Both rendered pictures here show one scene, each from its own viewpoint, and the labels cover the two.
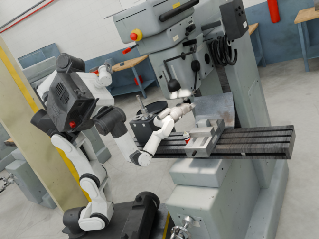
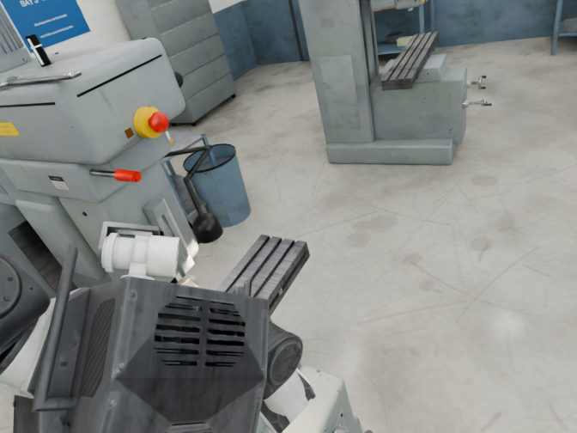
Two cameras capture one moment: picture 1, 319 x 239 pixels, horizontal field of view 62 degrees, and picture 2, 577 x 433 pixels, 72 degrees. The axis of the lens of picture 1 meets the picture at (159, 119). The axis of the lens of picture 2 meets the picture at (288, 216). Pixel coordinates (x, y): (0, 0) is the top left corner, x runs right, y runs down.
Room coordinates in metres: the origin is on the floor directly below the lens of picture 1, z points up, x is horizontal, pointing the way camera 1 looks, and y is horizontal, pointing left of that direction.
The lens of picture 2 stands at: (1.26, 0.74, 1.99)
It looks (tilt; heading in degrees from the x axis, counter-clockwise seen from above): 34 degrees down; 268
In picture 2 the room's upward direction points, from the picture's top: 16 degrees counter-clockwise
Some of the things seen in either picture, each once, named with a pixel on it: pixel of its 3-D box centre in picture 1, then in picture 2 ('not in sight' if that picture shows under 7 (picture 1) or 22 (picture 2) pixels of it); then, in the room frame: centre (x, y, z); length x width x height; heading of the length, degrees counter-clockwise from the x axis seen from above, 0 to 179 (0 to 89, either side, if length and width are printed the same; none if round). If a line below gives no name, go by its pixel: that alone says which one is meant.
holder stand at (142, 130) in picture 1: (147, 128); not in sight; (1.93, 0.11, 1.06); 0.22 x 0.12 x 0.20; 43
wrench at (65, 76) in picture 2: (119, 12); (35, 78); (1.58, -0.02, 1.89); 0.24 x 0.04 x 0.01; 139
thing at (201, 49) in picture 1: (188, 59); (92, 216); (1.77, -0.33, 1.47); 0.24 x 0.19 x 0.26; 50
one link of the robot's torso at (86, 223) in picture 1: (97, 215); not in sight; (1.67, 0.70, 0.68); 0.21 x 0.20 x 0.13; 69
